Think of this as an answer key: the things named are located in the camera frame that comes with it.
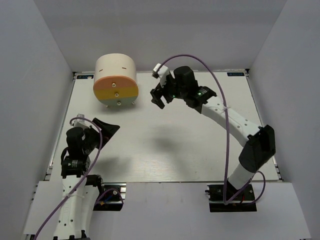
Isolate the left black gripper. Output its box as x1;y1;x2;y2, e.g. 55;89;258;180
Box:
83;117;120;154

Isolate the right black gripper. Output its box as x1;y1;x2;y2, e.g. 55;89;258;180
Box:
151;73;187;110

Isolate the grey bottom drawer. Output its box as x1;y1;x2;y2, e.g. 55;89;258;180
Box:
99;96;138;107

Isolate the yellow drawer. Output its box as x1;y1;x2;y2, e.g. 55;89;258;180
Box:
93;86;139;100

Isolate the pink top drawer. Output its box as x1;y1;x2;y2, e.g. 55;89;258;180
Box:
93;76;138;90

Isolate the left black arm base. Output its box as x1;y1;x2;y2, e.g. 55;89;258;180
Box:
93;183;127;212

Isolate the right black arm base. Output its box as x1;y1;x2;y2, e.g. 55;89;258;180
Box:
204;184;257;213

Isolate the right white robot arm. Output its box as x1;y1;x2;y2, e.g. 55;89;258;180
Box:
150;63;276;204

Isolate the cream round drawer cabinet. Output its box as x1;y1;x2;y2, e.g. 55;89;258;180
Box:
94;53;137;81

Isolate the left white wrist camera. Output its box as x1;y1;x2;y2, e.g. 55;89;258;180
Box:
69;113;90;129

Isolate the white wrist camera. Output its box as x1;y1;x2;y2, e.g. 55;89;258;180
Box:
152;63;170;88
69;113;90;129

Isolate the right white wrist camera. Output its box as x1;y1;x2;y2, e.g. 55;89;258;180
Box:
152;63;170;88

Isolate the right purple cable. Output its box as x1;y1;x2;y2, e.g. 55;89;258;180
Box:
156;54;266;206

